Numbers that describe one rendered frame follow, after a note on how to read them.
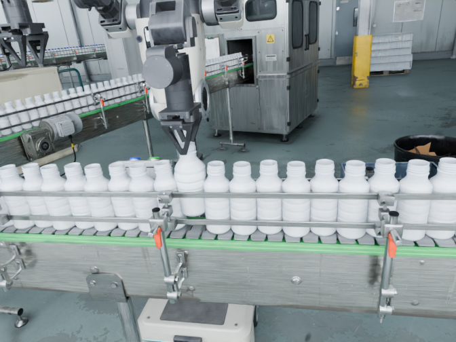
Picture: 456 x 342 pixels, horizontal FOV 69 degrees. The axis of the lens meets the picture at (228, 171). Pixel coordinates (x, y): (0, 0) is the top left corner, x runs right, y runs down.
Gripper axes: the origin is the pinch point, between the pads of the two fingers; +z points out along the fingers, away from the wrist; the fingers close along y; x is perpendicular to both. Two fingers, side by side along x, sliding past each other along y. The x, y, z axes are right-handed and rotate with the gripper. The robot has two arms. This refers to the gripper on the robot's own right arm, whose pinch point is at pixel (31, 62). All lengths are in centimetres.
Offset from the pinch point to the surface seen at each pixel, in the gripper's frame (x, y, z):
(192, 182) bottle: 46, 18, 26
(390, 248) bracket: 84, 28, 34
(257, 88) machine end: 24, -356, 69
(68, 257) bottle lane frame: 11, 21, 46
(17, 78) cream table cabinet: -255, -280, 31
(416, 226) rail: 91, 19, 35
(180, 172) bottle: 43, 18, 24
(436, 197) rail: 94, 19, 29
